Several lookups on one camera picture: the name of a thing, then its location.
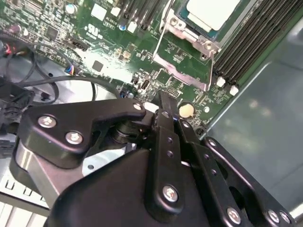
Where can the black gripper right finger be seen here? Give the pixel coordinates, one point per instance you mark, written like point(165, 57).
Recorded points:
point(213, 165)

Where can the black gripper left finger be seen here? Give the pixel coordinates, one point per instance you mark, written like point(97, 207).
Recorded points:
point(59, 127)

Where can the silver square CPU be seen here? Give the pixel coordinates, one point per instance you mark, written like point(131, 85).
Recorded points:
point(208, 11)

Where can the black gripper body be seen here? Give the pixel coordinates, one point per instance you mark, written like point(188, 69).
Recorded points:
point(106, 201)

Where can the metal socket cover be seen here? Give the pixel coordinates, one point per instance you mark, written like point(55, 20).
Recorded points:
point(189, 78)

